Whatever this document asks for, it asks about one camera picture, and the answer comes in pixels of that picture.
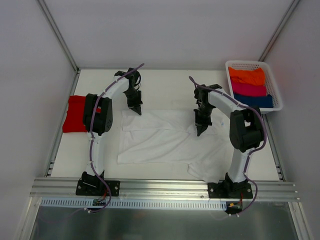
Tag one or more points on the folded red t shirt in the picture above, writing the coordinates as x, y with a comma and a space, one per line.
73, 122

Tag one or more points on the white plastic basket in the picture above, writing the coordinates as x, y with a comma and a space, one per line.
270, 83

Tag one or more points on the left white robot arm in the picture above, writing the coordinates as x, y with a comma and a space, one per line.
98, 120

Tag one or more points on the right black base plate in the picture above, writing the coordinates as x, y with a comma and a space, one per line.
229, 190

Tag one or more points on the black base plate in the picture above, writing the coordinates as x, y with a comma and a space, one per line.
112, 187
229, 190

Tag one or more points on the pink t shirt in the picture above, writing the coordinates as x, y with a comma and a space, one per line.
248, 89

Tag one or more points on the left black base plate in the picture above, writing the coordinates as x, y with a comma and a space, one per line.
112, 187

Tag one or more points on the blue t shirt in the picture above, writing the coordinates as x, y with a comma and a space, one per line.
259, 101

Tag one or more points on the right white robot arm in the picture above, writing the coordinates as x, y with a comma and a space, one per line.
247, 134

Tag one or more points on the white slotted cable duct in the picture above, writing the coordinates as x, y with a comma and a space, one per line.
211, 205

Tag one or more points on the orange t shirt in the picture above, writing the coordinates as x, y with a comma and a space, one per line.
251, 77

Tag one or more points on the white t shirt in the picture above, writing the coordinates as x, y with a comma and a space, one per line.
170, 137

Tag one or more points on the aluminium mounting rail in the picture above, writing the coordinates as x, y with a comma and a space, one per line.
152, 189

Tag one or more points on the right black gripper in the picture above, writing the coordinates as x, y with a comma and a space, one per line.
202, 121

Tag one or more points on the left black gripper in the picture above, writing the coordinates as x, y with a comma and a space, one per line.
134, 103

